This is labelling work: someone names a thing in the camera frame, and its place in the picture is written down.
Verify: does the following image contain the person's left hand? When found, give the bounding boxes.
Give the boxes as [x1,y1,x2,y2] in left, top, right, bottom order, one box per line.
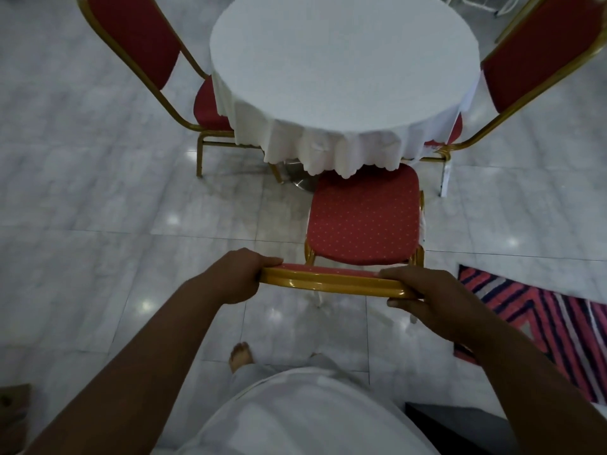
[202,247,285,307]

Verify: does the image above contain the person's right hand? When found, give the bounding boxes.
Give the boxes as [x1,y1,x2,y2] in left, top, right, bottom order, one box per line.
[377,266,496,348]

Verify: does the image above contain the red gold chair legs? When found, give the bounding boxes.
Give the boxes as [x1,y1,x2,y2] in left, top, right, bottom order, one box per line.
[403,0,607,198]
[258,163,426,325]

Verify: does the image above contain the red cushioned gold frame chair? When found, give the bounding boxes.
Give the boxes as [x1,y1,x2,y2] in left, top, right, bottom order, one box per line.
[75,0,285,185]

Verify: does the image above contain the person's right forearm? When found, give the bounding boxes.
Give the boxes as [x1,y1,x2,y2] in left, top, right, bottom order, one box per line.
[462,322,607,455]

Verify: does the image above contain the person's left forearm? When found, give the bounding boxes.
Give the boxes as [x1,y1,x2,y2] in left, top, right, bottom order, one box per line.
[23,279,228,455]

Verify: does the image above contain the person's left foot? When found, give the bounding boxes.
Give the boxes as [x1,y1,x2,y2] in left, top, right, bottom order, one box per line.
[229,341,252,373]

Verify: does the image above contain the red navy striped rug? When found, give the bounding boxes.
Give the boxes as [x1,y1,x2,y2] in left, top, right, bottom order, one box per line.
[453,264,607,406]

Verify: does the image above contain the round table white tablecloth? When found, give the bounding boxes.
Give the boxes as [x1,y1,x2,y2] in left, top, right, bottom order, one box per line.
[209,0,482,194]

